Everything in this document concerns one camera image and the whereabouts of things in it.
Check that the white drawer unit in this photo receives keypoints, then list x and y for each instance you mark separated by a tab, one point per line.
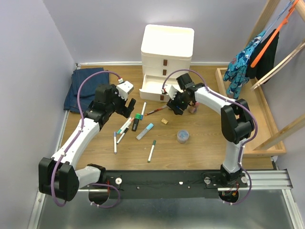
167	46

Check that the folded blue jeans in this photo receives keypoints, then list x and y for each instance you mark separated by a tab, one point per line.
88	90

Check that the drawer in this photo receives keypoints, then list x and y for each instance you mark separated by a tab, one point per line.
158	71
152	88

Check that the wooden tray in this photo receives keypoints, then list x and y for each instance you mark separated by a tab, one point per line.
266	124

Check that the green black highlighter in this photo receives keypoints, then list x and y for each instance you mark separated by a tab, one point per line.
136	122

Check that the blue patterned garment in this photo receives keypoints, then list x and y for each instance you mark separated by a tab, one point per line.
236	70

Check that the orange hanger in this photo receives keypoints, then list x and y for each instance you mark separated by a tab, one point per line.
269	41

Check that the blue capped white marker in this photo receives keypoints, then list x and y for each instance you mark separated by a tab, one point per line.
143	110

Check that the small wooden stamp block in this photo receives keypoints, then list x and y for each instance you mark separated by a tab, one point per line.
164	121

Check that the light blue highlighter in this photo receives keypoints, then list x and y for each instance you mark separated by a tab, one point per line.
144	131

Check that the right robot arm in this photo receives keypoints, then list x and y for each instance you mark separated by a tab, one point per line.
238	124

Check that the dark green capped marker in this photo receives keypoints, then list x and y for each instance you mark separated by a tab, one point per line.
151	151

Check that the red gel pen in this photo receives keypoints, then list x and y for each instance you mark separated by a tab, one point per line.
156	110

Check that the aluminium rail frame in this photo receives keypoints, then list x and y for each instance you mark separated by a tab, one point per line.
261	176

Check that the pink lidded tube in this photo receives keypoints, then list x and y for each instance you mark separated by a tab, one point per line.
193	108

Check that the teal capped white marker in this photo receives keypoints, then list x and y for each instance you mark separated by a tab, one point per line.
124	125

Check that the purple capped white marker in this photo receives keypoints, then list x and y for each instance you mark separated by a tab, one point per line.
115	142

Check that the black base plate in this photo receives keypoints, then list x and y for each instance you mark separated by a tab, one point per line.
157	184

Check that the black capped white marker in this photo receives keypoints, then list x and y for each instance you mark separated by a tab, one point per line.
123	134

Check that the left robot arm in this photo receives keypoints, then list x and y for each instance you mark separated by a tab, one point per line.
57	175

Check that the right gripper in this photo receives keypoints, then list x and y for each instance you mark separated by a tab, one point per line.
172	104

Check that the pink capped white marker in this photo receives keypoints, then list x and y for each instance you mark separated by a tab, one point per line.
127	125

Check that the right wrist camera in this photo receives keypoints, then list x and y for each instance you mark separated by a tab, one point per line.
170	90

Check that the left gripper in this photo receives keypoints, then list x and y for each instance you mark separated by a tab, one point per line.
124	110

